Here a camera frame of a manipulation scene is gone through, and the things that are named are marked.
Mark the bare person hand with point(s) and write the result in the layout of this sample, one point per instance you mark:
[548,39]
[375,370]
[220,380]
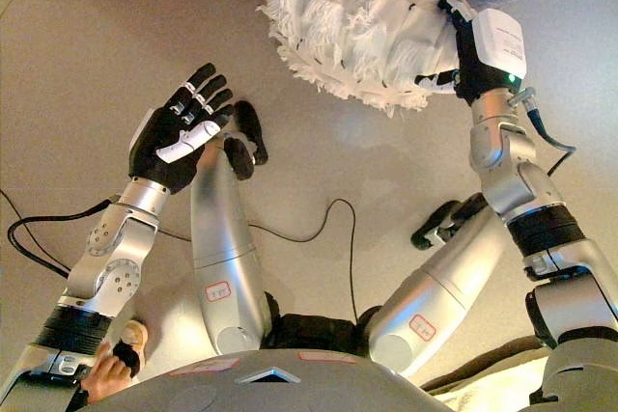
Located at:
[106,376]

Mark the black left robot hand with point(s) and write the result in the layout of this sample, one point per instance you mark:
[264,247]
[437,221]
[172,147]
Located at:
[164,142]

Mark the cream fringed pillow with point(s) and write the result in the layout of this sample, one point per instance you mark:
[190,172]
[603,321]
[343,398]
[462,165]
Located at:
[357,21]

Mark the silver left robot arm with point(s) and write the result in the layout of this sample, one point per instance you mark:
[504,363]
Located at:
[111,257]

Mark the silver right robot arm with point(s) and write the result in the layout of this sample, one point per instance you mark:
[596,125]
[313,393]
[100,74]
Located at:
[516,175]

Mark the black left robot foot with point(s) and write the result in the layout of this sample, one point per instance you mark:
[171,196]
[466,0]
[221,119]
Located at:
[248,122]

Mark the black robot foot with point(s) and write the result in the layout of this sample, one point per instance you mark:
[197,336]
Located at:
[425,236]
[248,122]

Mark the silver left robot leg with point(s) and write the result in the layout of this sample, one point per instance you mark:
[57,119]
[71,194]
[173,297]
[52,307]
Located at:
[222,238]

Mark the silver robot leg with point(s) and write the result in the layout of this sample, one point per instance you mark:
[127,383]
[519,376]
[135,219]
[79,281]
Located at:
[434,296]
[222,238]

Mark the grey robot torso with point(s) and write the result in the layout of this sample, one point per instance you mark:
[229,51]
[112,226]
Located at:
[270,392]

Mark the black robot pelvis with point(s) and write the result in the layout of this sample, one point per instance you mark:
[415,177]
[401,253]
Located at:
[314,332]

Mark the black right robot foot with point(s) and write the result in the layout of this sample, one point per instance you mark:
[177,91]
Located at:
[425,236]

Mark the silver right robot leg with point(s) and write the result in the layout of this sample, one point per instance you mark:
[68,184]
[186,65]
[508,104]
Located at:
[434,296]

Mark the cream cushion with brown edge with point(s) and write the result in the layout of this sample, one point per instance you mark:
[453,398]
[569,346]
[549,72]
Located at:
[483,383]

